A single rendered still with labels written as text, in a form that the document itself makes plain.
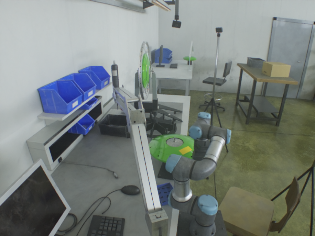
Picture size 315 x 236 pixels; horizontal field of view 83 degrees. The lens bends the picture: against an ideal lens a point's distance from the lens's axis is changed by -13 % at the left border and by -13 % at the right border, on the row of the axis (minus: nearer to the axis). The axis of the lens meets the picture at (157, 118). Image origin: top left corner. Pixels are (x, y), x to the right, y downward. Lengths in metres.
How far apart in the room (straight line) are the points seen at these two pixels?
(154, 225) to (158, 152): 0.56
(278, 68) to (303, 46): 2.45
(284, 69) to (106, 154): 3.43
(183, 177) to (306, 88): 6.11
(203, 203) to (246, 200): 0.73
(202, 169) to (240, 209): 0.84
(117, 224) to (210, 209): 0.42
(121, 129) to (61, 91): 0.53
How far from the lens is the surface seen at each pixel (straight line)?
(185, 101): 2.36
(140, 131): 0.69
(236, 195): 1.62
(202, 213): 0.93
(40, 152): 1.37
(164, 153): 1.14
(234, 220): 1.46
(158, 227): 0.70
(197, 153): 1.06
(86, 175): 1.30
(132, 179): 1.22
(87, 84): 1.72
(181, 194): 0.89
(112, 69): 1.15
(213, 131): 0.88
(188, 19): 5.65
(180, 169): 0.76
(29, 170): 0.89
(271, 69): 3.93
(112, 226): 0.99
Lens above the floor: 1.74
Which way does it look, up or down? 25 degrees down
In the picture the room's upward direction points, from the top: straight up
